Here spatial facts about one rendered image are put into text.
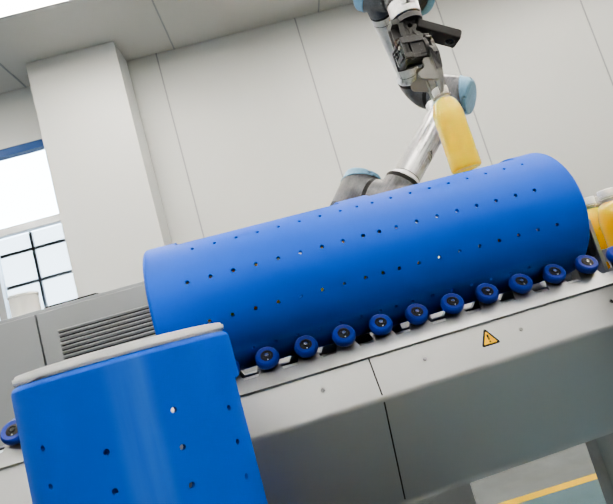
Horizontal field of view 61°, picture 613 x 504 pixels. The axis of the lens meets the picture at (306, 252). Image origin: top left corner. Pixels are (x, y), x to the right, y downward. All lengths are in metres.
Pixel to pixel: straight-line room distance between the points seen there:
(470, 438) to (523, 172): 0.54
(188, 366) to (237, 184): 3.51
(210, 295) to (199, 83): 3.59
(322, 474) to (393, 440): 0.14
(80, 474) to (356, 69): 4.06
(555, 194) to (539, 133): 3.47
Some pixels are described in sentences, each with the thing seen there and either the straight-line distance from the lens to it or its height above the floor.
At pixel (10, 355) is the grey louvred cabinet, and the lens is 3.04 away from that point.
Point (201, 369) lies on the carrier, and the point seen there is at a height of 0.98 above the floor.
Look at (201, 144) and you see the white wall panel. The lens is 4.26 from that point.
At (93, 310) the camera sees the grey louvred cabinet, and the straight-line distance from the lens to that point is 2.87.
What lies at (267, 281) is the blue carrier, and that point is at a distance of 0.96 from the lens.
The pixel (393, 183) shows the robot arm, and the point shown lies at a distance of 1.59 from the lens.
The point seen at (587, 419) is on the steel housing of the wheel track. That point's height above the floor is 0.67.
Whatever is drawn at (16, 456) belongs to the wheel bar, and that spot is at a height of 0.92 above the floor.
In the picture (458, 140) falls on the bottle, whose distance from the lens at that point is 1.30.
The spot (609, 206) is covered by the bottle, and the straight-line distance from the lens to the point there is 1.40.
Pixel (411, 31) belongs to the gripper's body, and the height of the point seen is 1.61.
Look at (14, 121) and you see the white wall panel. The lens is 4.80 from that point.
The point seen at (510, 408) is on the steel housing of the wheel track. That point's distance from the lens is 1.11.
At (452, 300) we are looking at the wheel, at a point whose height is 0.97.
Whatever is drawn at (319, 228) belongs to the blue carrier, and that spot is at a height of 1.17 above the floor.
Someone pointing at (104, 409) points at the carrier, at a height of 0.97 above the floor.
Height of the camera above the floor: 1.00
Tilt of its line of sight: 8 degrees up
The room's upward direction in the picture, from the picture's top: 16 degrees counter-clockwise
